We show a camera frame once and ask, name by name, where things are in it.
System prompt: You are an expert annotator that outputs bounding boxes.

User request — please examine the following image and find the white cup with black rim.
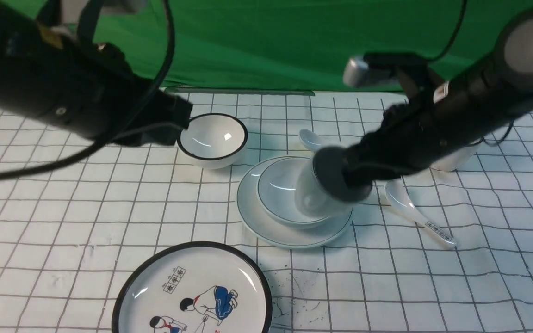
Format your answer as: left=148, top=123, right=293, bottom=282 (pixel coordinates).
left=430, top=145, right=478, bottom=172

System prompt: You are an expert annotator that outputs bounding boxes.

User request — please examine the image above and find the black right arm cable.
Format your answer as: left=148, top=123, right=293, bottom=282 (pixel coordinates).
left=426, top=0, right=468, bottom=63

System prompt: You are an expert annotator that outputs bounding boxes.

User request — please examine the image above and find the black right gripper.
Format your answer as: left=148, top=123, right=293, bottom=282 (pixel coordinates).
left=312, top=103, right=438, bottom=203

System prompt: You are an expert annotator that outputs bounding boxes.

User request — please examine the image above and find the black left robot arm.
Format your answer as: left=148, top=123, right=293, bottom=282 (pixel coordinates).
left=0, top=0, right=193, bottom=146

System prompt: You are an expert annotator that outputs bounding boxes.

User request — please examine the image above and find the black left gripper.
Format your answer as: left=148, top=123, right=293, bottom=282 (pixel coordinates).
left=110, top=90, right=193, bottom=147

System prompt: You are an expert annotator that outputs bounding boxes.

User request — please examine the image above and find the green backdrop cloth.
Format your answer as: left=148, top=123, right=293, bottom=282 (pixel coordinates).
left=0, top=0, right=533, bottom=93

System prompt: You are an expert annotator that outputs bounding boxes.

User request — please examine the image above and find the illustrated plate with black rim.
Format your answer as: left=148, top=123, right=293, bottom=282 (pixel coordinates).
left=111, top=241, right=273, bottom=333

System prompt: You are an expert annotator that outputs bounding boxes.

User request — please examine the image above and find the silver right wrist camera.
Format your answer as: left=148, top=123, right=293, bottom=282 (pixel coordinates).
left=343, top=52, right=434, bottom=91

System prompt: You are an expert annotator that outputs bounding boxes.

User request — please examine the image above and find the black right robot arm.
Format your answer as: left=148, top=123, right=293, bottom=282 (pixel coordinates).
left=311, top=8, right=533, bottom=203

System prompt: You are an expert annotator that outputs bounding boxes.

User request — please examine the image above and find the pale cup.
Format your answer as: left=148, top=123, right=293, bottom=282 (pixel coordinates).
left=295, top=158, right=351, bottom=220

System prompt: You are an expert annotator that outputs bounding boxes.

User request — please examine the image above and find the checkered white tablecloth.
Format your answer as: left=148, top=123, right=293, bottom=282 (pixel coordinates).
left=0, top=92, right=533, bottom=333

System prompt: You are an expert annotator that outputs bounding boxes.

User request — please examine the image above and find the white spoon with label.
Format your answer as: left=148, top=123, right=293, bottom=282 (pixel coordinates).
left=384, top=179, right=457, bottom=249

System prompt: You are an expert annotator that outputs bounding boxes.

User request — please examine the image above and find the pale bowl on plate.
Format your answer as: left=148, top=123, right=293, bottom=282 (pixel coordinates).
left=257, top=156, right=351, bottom=229

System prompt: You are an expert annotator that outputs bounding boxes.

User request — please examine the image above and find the white bowl with black rim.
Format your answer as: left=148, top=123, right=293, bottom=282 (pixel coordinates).
left=176, top=113, right=249, bottom=169

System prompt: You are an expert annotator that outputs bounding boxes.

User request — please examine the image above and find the plain white ceramic spoon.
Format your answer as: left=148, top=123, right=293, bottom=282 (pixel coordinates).
left=298, top=129, right=328, bottom=154

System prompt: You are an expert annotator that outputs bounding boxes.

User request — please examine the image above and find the white plate with thin rim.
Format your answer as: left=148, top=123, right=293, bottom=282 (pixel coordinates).
left=236, top=156, right=353, bottom=249

